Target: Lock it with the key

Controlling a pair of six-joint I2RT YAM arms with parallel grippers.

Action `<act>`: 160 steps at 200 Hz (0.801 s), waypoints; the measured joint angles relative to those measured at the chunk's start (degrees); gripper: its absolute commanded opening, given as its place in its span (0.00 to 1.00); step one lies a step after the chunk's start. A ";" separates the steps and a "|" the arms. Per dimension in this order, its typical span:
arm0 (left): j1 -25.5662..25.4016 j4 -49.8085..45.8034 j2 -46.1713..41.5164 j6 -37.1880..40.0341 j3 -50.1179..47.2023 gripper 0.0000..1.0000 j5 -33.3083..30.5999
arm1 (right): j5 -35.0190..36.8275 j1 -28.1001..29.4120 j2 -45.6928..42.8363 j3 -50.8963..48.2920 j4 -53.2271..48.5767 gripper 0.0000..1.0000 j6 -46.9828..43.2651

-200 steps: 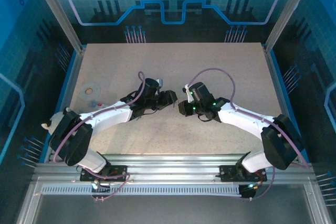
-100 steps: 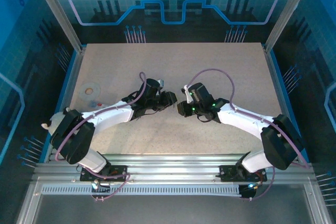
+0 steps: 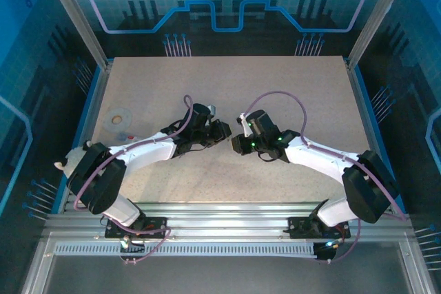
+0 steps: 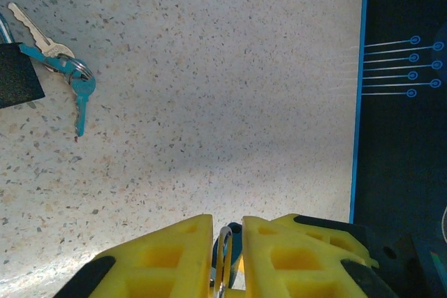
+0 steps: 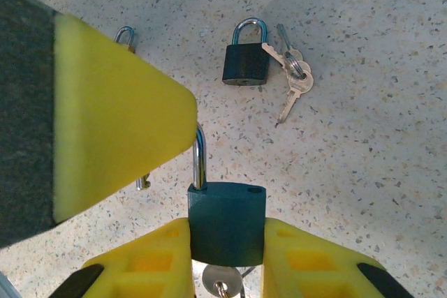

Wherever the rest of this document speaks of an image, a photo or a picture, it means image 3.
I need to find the clear tape roll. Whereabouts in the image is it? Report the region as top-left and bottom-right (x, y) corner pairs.
(104, 107), (133, 132)

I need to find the small clear plastic packet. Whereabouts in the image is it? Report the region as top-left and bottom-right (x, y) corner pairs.
(116, 131), (139, 143)

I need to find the grey plush dog toy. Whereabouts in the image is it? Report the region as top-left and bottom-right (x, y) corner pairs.
(53, 140), (94, 180)

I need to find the aluminium mounting rail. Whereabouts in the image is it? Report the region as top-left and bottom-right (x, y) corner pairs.
(48, 200), (414, 240)

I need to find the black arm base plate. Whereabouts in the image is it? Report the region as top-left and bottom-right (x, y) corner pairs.
(104, 216), (169, 240)
(287, 216), (351, 240)

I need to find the aluminium side rail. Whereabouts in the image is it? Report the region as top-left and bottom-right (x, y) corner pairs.
(346, 59), (385, 174)
(77, 61), (113, 157)

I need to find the slotted grey cable duct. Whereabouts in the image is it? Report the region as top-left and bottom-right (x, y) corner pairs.
(54, 241), (318, 257)

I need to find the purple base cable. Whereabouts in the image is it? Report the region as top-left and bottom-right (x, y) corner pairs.
(316, 221), (362, 264)
(119, 229), (171, 265)

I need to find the aluminium frame post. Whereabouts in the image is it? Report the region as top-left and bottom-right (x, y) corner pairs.
(37, 0), (113, 67)
(346, 0), (418, 70)

